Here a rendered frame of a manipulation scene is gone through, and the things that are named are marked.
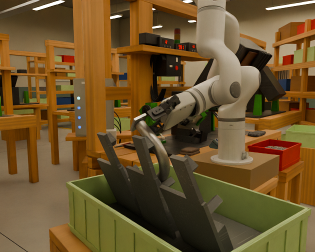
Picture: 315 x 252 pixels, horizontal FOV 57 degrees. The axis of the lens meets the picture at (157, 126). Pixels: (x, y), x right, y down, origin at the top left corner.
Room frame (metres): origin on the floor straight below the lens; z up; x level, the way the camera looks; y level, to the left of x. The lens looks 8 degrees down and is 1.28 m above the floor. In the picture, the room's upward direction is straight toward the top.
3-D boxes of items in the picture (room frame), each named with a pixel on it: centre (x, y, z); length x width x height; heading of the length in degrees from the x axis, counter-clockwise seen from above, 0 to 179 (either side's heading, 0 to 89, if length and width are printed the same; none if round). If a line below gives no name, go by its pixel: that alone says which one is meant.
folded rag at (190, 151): (1.61, -0.18, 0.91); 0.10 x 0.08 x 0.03; 140
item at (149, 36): (2.06, 0.05, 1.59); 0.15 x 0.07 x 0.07; 139
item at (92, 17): (2.33, -0.08, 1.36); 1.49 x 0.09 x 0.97; 139
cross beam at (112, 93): (2.38, -0.03, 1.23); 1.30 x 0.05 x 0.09; 139
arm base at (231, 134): (1.31, -0.34, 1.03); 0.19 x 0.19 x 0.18
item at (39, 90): (9.66, 2.76, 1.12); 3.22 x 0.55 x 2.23; 141
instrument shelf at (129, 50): (2.30, -0.11, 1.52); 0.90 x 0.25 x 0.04; 139
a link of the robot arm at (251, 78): (1.30, -0.36, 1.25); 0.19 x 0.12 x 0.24; 66
